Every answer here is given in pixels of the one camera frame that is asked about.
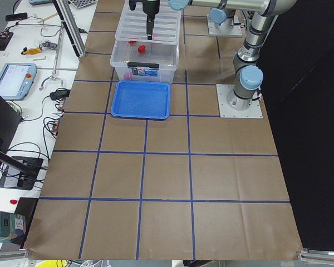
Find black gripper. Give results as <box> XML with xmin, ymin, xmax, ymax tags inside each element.
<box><xmin>129</xmin><ymin>0</ymin><xmax>160</xmax><ymax>40</ymax></box>

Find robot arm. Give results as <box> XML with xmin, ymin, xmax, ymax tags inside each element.
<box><xmin>209</xmin><ymin>8</ymin><xmax>236</xmax><ymax>31</ymax></box>
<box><xmin>168</xmin><ymin>1</ymin><xmax>296</xmax><ymax>111</ymax></box>

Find clear plastic box lid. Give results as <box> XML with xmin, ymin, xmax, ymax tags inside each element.
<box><xmin>115</xmin><ymin>1</ymin><xmax>181</xmax><ymax>45</ymax></box>

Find clear plastic storage box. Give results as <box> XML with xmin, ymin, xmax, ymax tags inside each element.
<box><xmin>110</xmin><ymin>41</ymin><xmax>179</xmax><ymax>84</ymax></box>

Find black electronics box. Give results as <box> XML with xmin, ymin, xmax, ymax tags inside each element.
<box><xmin>0</xmin><ymin>156</ymin><xmax>43</xmax><ymax>190</ymax></box>

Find green device box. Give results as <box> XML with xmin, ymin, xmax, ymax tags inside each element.
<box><xmin>0</xmin><ymin>211</ymin><xmax>26</xmax><ymax>243</ymax></box>

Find checkered calibration board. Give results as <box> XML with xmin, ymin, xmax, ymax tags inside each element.
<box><xmin>68</xmin><ymin>0</ymin><xmax>98</xmax><ymax>9</ymax></box>

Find blue plastic tray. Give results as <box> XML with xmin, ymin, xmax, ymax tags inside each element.
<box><xmin>111</xmin><ymin>81</ymin><xmax>171</xmax><ymax>120</ymax></box>

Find wooden chopsticks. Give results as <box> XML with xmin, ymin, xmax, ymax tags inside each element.
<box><xmin>38</xmin><ymin>13</ymin><xmax>58</xmax><ymax>23</ymax></box>

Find black power adapter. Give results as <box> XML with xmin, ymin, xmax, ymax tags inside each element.
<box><xmin>50</xmin><ymin>88</ymin><xmax>71</xmax><ymax>101</ymax></box>

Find teach pendant tablet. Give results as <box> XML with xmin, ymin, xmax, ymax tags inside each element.
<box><xmin>0</xmin><ymin>63</ymin><xmax>37</xmax><ymax>101</ymax></box>

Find black monitor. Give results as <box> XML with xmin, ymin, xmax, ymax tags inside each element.
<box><xmin>0</xmin><ymin>96</ymin><xmax>21</xmax><ymax>167</ymax></box>

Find black box latch handle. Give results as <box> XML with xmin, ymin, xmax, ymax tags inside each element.
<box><xmin>127</xmin><ymin>62</ymin><xmax>159</xmax><ymax>70</ymax></box>

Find aluminium frame post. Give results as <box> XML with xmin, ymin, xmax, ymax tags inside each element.
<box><xmin>52</xmin><ymin>0</ymin><xmax>86</xmax><ymax>58</ymax></box>

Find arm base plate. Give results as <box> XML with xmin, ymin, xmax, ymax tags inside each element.
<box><xmin>207</xmin><ymin>15</ymin><xmax>243</xmax><ymax>38</ymax></box>
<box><xmin>216</xmin><ymin>84</ymin><xmax>263</xmax><ymax>119</ymax></box>

